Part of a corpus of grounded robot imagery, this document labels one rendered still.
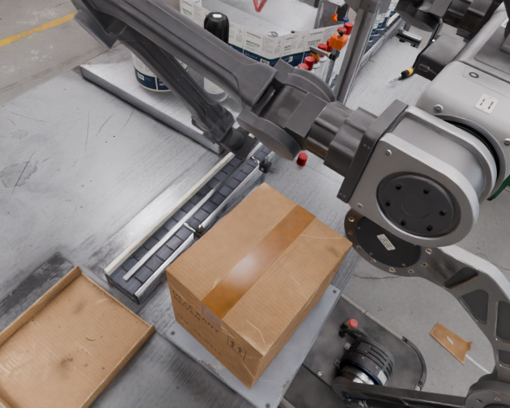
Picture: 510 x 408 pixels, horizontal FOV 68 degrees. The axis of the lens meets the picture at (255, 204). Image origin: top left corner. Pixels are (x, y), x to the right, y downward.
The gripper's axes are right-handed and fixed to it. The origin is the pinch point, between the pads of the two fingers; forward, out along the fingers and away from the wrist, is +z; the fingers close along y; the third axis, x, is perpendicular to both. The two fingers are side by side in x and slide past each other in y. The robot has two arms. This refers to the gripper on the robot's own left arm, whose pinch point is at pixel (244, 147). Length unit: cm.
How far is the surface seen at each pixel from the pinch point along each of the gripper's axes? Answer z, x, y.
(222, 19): -5.8, -30.6, 25.0
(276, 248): -38, 16, -31
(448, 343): 93, 30, -106
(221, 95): 14.8, -12.6, 23.3
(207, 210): -10.7, 21.4, -3.9
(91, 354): -36, 60, -6
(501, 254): 138, -24, -118
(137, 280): -28, 43, -3
